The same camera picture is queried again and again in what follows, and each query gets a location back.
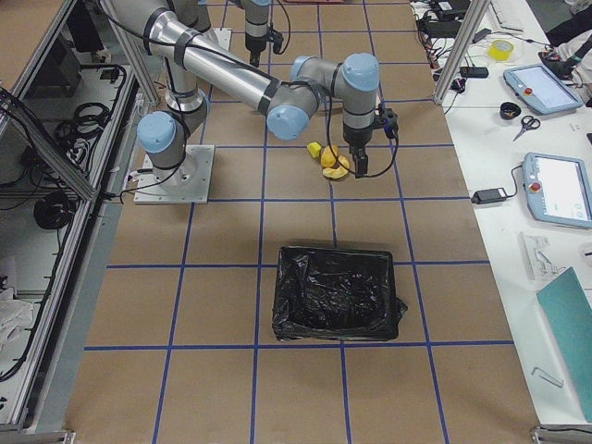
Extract aluminium rack frame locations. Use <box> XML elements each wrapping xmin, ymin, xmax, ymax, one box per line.
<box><xmin>1</xmin><ymin>1</ymin><xmax>158</xmax><ymax>442</ymax></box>

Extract blue teach pendant upper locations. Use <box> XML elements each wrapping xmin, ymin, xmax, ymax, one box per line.
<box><xmin>502</xmin><ymin>64</ymin><xmax>584</xmax><ymax>115</ymax></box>

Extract blue teach pendant lower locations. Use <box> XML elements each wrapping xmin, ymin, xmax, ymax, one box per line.
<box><xmin>522</xmin><ymin>153</ymin><xmax>591</xmax><ymax>229</ymax></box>

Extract black lined trash bin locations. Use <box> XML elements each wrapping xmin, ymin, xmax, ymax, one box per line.
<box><xmin>272</xmin><ymin>246</ymin><xmax>407</xmax><ymax>341</ymax></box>

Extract yellow trash piece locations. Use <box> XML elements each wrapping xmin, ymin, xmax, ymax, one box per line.
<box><xmin>322</xmin><ymin>155</ymin><xmax>350</xmax><ymax>180</ymax></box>
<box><xmin>307</xmin><ymin>142</ymin><xmax>323</xmax><ymax>159</ymax></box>
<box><xmin>320</xmin><ymin>145</ymin><xmax>339</xmax><ymax>168</ymax></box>

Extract metal hex key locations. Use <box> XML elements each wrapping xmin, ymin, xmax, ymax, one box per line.
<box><xmin>531</xmin><ymin>366</ymin><xmax>564</xmax><ymax>389</ymax></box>

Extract black scissors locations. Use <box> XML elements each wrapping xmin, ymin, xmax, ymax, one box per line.
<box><xmin>512</xmin><ymin>115</ymin><xmax>541</xmax><ymax>142</ymax></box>

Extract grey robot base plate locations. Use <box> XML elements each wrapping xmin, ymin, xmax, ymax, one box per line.
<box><xmin>133</xmin><ymin>144</ymin><xmax>215</xmax><ymax>204</ymax></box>

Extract blue teach pendant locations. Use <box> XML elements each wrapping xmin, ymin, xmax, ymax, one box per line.
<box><xmin>522</xmin><ymin>153</ymin><xmax>591</xmax><ymax>229</ymax></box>
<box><xmin>502</xmin><ymin>64</ymin><xmax>584</xmax><ymax>115</ymax></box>

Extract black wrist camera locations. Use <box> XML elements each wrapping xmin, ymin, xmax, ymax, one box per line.
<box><xmin>374</xmin><ymin>104</ymin><xmax>399</xmax><ymax>140</ymax></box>

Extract teal folder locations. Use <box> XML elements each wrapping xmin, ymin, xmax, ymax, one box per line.
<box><xmin>536</xmin><ymin>267</ymin><xmax>591</xmax><ymax>423</ymax></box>

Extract small black bowl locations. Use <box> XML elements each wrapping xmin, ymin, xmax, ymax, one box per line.
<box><xmin>499</xmin><ymin>102</ymin><xmax>522</xmax><ymax>120</ymax></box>

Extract yellow tape roll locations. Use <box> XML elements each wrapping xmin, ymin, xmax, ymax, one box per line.
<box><xmin>487</xmin><ymin>39</ymin><xmax>514</xmax><ymax>62</ymax></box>

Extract clear plastic packet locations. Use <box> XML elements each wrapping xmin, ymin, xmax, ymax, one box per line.
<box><xmin>518</xmin><ymin>232</ymin><xmax>566</xmax><ymax>281</ymax></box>

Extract aluminium frame post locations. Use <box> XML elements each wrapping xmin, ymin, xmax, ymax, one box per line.
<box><xmin>433</xmin><ymin>0</ymin><xmax>490</xmax><ymax>105</ymax></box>

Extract black power adapter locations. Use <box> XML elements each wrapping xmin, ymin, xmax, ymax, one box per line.
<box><xmin>471</xmin><ymin>188</ymin><xmax>509</xmax><ymax>204</ymax></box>

